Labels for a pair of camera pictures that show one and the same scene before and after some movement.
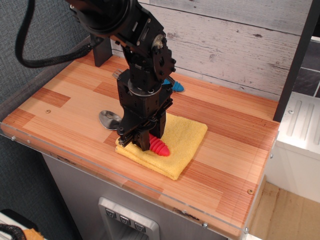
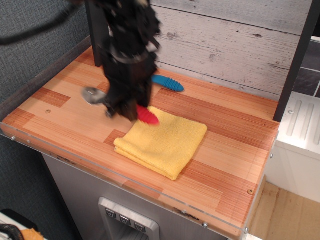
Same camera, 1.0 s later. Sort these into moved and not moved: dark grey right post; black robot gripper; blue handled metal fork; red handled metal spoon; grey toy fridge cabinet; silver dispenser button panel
Moved: black robot gripper; red handled metal spoon
Not moved: blue handled metal fork; dark grey right post; grey toy fridge cabinet; silver dispenser button panel
